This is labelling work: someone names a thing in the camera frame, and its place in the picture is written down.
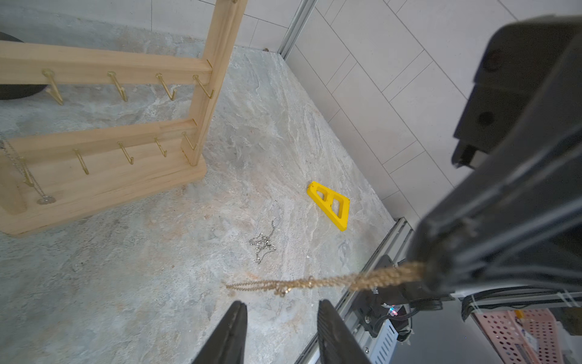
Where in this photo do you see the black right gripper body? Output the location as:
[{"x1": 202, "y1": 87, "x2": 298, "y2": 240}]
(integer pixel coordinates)
[{"x1": 451, "y1": 15, "x2": 581, "y2": 168}]

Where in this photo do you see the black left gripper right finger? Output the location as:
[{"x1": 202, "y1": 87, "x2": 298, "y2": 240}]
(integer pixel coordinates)
[{"x1": 317, "y1": 300, "x2": 371, "y2": 364}]

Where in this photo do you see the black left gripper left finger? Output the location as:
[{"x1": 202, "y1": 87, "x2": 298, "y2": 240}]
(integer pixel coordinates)
[{"x1": 192, "y1": 301, "x2": 248, "y2": 364}]

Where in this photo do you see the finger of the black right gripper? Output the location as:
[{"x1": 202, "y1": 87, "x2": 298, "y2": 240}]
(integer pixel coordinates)
[{"x1": 407, "y1": 37, "x2": 581, "y2": 294}]

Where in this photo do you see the gold chain necklace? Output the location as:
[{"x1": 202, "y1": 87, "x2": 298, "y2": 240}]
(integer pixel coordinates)
[{"x1": 224, "y1": 261, "x2": 426, "y2": 297}]

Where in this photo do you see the silver chain necklace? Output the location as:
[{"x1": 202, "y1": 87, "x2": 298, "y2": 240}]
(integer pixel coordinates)
[{"x1": 0, "y1": 136, "x2": 58, "y2": 206}]

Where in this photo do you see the wooden jewelry display stand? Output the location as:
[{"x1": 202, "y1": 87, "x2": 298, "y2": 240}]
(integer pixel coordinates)
[{"x1": 1, "y1": 1, "x2": 246, "y2": 236}]

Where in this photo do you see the black microphone stand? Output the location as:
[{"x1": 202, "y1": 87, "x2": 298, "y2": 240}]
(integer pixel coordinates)
[{"x1": 1, "y1": 33, "x2": 48, "y2": 100}]

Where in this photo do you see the pink perforated basket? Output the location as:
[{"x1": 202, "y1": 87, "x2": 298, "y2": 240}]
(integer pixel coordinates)
[{"x1": 473, "y1": 309, "x2": 564, "y2": 364}]

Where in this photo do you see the yellow plastic triangle piece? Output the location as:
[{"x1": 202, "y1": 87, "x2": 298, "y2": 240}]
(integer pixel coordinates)
[{"x1": 307, "y1": 181, "x2": 350, "y2": 231}]

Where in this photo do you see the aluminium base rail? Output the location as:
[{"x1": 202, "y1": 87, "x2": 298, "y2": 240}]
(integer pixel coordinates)
[{"x1": 295, "y1": 217, "x2": 415, "y2": 364}]

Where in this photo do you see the silver necklace on table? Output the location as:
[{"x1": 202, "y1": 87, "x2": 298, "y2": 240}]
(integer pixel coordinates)
[{"x1": 248, "y1": 220, "x2": 278, "y2": 265}]

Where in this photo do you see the aluminium corner frame post right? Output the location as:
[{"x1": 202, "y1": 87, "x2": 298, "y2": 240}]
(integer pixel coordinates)
[{"x1": 277, "y1": 0, "x2": 318, "y2": 61}]

